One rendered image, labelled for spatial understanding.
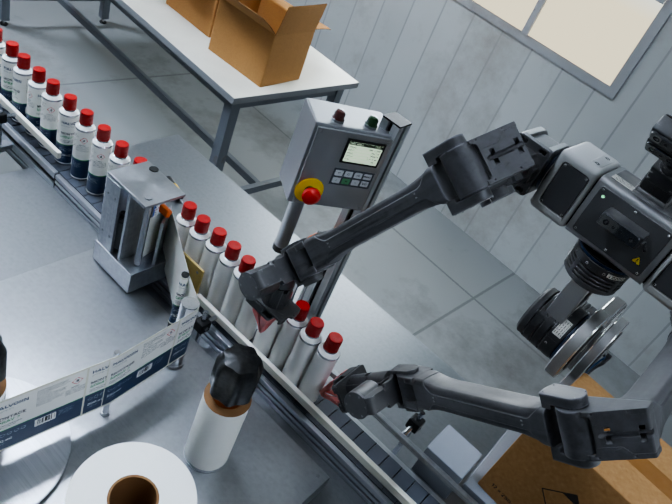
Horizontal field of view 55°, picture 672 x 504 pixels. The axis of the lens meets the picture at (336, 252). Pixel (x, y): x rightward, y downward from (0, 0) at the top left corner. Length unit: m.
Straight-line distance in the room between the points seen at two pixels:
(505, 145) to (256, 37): 1.96
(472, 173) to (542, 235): 2.86
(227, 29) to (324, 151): 1.78
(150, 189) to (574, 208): 0.93
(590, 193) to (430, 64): 2.67
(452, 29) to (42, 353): 3.07
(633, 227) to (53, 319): 1.23
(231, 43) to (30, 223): 1.45
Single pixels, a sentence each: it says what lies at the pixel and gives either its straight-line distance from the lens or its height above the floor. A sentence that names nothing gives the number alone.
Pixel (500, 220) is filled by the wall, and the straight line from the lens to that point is 3.93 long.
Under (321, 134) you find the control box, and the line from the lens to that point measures 1.22.
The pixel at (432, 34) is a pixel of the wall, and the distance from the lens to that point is 4.03.
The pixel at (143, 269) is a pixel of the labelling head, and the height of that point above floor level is 0.94.
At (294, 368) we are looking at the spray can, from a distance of 1.45.
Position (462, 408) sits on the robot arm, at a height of 1.23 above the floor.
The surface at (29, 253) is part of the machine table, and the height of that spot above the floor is 0.83.
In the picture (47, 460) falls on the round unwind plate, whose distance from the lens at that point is 1.31.
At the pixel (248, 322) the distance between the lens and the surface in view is 1.50.
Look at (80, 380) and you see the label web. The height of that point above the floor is 1.04.
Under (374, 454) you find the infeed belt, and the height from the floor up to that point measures 0.88.
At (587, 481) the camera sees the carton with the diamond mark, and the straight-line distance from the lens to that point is 1.45.
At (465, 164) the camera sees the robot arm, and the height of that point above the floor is 1.60.
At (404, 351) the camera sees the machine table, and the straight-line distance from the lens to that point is 1.79.
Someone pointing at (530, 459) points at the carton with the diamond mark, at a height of 1.02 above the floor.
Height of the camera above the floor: 2.02
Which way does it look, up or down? 36 degrees down
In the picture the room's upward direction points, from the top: 24 degrees clockwise
